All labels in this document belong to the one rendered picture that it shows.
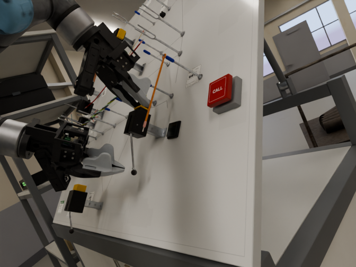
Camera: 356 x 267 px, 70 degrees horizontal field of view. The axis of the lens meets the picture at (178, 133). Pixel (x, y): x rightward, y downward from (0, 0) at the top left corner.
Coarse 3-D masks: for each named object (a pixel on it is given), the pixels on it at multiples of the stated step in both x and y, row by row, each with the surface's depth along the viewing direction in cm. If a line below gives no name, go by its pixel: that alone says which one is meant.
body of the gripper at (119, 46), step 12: (84, 36) 53; (96, 36) 57; (108, 36) 58; (108, 48) 58; (120, 48) 57; (108, 60) 55; (120, 60) 58; (132, 60) 59; (96, 72) 59; (108, 72) 56; (108, 84) 60
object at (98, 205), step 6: (72, 192) 77; (78, 192) 77; (84, 192) 78; (72, 198) 76; (78, 198) 77; (84, 198) 78; (66, 204) 77; (72, 204) 75; (78, 204) 76; (84, 204) 77; (90, 204) 79; (96, 204) 81; (102, 204) 80; (66, 210) 75; (72, 210) 75; (78, 210) 76; (72, 228) 76
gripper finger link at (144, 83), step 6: (132, 78) 59; (138, 78) 60; (144, 78) 60; (126, 84) 57; (138, 84) 59; (144, 84) 60; (150, 84) 61; (126, 90) 59; (132, 90) 58; (144, 90) 60; (138, 96) 58; (144, 96) 59; (144, 102) 60
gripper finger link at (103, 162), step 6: (102, 156) 54; (108, 156) 54; (84, 162) 55; (90, 162) 55; (96, 162) 55; (102, 162) 55; (108, 162) 55; (90, 168) 55; (96, 168) 55; (102, 168) 56; (108, 168) 56; (114, 168) 58; (120, 168) 58; (102, 174) 56; (108, 174) 56
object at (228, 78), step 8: (216, 80) 47; (224, 80) 45; (232, 80) 45; (216, 88) 46; (224, 88) 44; (208, 96) 48; (216, 96) 46; (224, 96) 44; (208, 104) 47; (216, 104) 46
